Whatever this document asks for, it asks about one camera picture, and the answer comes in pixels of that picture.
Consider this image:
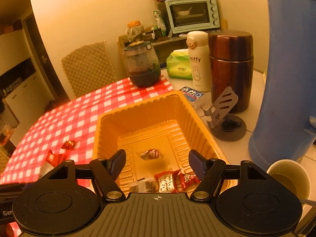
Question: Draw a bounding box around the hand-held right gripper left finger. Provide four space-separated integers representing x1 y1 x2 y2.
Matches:
48 149 127 202

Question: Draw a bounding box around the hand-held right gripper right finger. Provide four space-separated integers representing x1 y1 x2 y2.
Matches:
189 150 267 202

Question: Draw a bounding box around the brown red candy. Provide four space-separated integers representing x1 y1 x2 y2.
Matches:
139 148 161 161

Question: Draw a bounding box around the orange plastic tray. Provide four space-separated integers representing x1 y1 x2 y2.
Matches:
92 90 239 195

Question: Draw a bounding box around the red twisted wrapper candy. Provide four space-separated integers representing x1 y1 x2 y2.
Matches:
61 140 77 150

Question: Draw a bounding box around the small red snack packet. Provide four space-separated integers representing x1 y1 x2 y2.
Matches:
178 173 201 190

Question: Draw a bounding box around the red silver snack packet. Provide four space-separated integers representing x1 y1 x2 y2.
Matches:
154 170 182 193

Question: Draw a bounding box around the grey phone stand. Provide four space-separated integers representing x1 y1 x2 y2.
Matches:
200 86 247 142

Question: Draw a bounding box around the red checkered tablecloth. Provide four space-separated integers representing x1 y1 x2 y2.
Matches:
0 75 174 185

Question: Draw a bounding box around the blue white packet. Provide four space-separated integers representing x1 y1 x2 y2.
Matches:
178 85 206 109

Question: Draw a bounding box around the paper cup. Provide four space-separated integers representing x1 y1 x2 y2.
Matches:
266 159 311 203

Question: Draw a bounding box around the green tissue pack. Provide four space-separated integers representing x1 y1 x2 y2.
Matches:
166 49 193 80

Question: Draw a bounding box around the beige quilted chair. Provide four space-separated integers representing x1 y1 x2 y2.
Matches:
60 40 118 98

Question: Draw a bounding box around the white thermos bottle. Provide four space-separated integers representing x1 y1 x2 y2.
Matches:
186 31 211 92

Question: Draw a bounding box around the glass jar with dark base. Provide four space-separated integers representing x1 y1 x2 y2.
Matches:
123 41 162 87

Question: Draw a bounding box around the white cabinet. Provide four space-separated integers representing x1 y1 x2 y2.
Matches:
0 20 57 141

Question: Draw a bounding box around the plastic jar with orange lid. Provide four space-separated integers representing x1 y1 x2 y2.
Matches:
125 20 146 42

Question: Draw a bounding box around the blue thermos jug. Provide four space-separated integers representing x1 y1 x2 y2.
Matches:
248 0 316 163

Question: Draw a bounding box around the green snack bag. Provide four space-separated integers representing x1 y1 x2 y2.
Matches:
152 10 167 37

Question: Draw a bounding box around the light blue toaster oven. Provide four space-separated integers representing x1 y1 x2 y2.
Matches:
158 0 221 35

